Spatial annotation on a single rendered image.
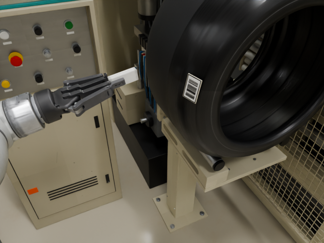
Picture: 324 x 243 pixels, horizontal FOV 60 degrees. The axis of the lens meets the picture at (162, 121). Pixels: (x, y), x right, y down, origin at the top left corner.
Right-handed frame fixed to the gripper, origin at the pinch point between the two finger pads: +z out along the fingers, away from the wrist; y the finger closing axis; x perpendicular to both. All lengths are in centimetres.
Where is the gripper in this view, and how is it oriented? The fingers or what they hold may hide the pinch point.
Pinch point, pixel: (123, 78)
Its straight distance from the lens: 68.9
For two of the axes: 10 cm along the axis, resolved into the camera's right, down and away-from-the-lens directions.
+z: 9.0, -3.8, 2.3
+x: 1.4, 7.3, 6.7
